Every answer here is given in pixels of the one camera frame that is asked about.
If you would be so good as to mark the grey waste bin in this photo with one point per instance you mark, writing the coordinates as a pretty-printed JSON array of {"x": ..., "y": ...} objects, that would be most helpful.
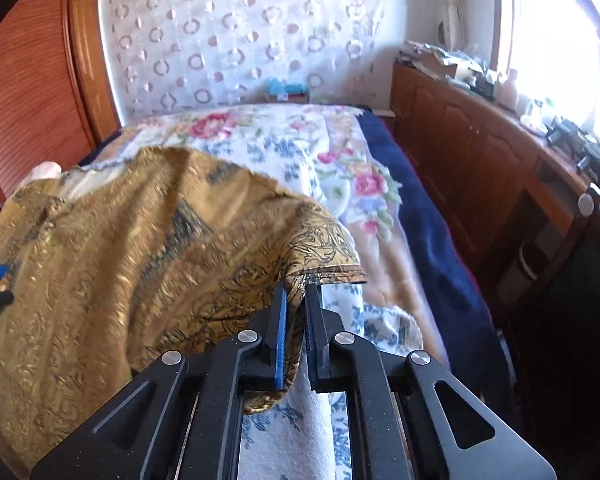
[{"x": 525, "y": 267}]

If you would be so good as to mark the sheer circle-pattern curtain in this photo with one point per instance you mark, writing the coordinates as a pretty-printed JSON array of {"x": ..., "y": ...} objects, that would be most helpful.
[{"x": 230, "y": 35}]

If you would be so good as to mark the pink floral blanket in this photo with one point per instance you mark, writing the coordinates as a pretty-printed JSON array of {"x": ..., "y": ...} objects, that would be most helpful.
[{"x": 360, "y": 185}]

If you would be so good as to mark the window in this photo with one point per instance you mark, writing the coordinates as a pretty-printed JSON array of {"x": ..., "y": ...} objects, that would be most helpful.
[{"x": 555, "y": 35}]

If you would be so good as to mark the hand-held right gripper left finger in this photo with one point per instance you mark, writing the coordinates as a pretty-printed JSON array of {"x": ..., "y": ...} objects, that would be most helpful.
[{"x": 280, "y": 342}]

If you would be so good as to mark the pale pink bottle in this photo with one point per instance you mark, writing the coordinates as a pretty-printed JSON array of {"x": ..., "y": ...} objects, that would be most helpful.
[{"x": 508, "y": 90}]

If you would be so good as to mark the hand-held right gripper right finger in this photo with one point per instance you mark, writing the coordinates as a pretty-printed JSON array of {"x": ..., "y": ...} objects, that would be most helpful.
[{"x": 311, "y": 342}]

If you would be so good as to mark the navy blanket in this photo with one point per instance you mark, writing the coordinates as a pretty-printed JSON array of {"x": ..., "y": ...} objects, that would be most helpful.
[{"x": 430, "y": 230}]

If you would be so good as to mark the gold paisley garment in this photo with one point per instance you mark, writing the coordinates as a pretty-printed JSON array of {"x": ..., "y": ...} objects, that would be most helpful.
[{"x": 130, "y": 260}]

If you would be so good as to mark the teal box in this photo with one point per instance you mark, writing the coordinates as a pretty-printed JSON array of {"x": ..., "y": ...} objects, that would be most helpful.
[{"x": 286, "y": 91}]

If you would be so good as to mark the wooden cabinet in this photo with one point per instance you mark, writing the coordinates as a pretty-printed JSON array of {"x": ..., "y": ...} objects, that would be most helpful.
[{"x": 455, "y": 135}]

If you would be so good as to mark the blue floral bed sheet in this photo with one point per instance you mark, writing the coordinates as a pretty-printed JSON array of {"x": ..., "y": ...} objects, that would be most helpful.
[{"x": 290, "y": 442}]

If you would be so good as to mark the beige patterned window curtain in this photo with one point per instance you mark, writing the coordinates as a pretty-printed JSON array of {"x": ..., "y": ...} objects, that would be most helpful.
[{"x": 455, "y": 10}]

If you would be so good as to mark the wooden headboard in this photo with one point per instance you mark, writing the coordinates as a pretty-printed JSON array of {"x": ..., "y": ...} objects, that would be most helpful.
[{"x": 30, "y": 85}]

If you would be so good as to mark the black device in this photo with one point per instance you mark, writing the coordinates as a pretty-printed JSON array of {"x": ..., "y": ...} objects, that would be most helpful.
[{"x": 575, "y": 140}]

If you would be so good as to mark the pile of papers and boxes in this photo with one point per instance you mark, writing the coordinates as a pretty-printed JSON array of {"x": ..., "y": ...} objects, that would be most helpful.
[{"x": 440, "y": 62}]

